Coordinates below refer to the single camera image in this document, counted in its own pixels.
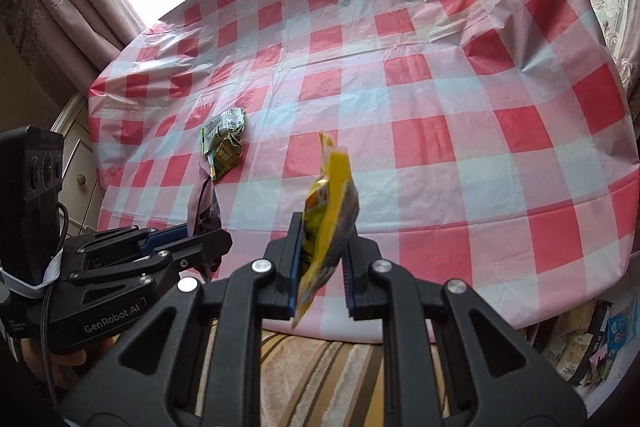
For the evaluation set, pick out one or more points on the cream cabinet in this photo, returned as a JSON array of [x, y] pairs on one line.
[[80, 167]]

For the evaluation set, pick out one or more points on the pink snack packet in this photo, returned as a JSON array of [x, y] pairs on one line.
[[205, 202]]

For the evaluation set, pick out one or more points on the yellow snack packet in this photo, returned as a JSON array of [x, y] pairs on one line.
[[330, 207]]

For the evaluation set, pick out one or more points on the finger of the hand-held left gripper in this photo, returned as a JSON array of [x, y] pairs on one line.
[[165, 238], [210, 244]]

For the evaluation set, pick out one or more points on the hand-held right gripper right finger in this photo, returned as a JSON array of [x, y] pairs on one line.
[[350, 289]]

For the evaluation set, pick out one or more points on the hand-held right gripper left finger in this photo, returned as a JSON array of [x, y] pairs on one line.
[[298, 257]]

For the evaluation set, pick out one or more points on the red checked plastic tablecloth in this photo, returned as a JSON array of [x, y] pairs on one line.
[[400, 107]]

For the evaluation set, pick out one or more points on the person's left hand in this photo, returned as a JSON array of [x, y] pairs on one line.
[[75, 364]]

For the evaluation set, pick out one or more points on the blue snack packet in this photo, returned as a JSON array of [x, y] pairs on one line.
[[619, 332]]

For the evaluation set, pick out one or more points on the striped sofa cushion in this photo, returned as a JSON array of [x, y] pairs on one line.
[[320, 372]]

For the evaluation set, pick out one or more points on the green white snack packet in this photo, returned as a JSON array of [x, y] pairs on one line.
[[222, 124]]

